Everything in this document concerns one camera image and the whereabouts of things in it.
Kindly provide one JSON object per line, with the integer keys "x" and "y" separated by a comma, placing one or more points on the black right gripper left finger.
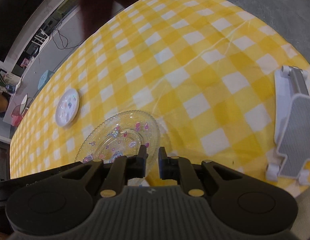
{"x": 122, "y": 170}

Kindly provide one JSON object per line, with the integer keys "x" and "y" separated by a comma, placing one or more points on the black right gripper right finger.
{"x": 182, "y": 171}

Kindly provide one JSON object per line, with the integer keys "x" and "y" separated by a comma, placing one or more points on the clear glass decorated plate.
{"x": 122, "y": 134}

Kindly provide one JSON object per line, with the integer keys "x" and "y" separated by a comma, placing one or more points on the small white decorated plate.
{"x": 67, "y": 107}

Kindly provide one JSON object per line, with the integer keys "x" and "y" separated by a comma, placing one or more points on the pink basket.
{"x": 16, "y": 118}

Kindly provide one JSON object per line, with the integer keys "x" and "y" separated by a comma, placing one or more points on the small round side table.
{"x": 23, "y": 107}

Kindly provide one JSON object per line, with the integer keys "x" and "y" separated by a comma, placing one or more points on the yellow white checked tablecloth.
{"x": 204, "y": 69}

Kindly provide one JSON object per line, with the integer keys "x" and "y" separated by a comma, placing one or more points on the brown woven vase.
{"x": 3, "y": 103}

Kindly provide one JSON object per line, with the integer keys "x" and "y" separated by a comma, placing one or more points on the plant in blue vase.
{"x": 9, "y": 88}

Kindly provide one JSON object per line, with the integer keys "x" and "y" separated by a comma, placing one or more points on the light blue plastic stool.
{"x": 44, "y": 79}

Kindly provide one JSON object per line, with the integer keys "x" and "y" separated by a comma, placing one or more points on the white grey phone stand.
{"x": 292, "y": 125}

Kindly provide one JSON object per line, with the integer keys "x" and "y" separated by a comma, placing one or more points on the white wifi router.
{"x": 40, "y": 38}

